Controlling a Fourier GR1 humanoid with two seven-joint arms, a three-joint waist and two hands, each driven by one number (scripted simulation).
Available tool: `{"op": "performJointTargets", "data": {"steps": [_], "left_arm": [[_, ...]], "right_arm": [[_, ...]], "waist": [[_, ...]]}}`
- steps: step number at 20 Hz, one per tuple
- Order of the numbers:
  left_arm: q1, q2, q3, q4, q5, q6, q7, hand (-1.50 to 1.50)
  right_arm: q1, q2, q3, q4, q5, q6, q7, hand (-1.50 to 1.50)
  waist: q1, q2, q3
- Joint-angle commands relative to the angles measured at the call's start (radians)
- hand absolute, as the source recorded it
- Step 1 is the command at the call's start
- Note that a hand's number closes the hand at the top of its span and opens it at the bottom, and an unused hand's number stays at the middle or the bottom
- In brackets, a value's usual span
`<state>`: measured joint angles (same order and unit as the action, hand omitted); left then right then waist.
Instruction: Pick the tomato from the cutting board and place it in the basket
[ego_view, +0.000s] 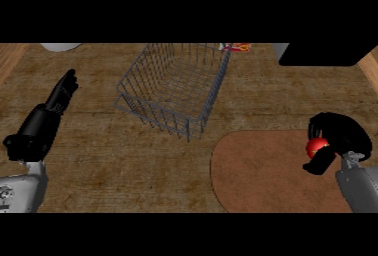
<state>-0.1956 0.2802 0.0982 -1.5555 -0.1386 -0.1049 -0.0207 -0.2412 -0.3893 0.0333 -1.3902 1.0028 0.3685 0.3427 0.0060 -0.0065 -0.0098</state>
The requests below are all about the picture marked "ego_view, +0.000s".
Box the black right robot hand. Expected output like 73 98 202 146
302 112 374 176

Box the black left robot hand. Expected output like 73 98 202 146
2 68 80 163

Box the red tomato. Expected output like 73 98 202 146
306 137 331 160

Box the brown round cutting board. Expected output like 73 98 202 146
210 129 355 214

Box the black appliance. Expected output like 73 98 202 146
278 43 378 67

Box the white round object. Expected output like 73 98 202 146
41 43 83 53

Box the pale grey object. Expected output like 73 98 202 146
272 43 292 60

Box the red and yellow box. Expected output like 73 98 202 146
219 43 253 53

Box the grey wire basket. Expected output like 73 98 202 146
114 43 234 143

